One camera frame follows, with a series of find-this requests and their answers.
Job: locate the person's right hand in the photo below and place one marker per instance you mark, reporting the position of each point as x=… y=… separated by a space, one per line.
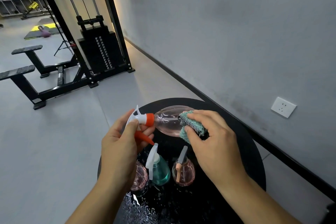
x=217 y=147

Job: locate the person's left hand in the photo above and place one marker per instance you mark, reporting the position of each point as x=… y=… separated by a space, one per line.
x=118 y=153

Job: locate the person's left thumb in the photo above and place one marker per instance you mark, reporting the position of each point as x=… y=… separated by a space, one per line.
x=131 y=132

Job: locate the person's right thumb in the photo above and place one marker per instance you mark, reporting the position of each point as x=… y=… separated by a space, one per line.
x=191 y=135

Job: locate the teal checkered cleaning cloth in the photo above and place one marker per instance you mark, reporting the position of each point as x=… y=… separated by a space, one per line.
x=195 y=128

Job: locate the clear spray bottle orange trigger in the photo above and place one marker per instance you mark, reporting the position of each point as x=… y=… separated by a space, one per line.
x=168 y=121

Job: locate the person's right forearm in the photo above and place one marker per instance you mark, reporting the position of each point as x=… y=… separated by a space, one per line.
x=252 y=202

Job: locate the person's left forearm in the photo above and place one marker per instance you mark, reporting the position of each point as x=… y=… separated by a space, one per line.
x=99 y=202

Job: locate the pink spray bottle grey trigger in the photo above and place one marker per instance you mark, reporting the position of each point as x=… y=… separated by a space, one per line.
x=186 y=174

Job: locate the pink round spray bottle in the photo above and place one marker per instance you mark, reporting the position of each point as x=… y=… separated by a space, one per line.
x=141 y=176

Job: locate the teal spray bottle white trigger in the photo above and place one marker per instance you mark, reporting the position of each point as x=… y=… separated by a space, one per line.
x=161 y=171

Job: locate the black tripod stand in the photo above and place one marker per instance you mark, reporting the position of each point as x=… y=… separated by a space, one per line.
x=63 y=45

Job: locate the purple kettlebell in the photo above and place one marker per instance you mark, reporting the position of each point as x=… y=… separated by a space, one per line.
x=45 y=32

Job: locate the yellow and black floor mat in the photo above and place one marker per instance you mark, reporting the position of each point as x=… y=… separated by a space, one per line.
x=31 y=34

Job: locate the yellow black exercise equipment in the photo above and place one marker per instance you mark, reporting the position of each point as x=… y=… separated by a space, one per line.
x=33 y=5

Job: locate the white wall socket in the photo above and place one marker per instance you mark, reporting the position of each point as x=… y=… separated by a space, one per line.
x=283 y=107

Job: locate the black padded bench frame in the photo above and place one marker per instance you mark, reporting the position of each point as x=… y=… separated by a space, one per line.
x=22 y=70

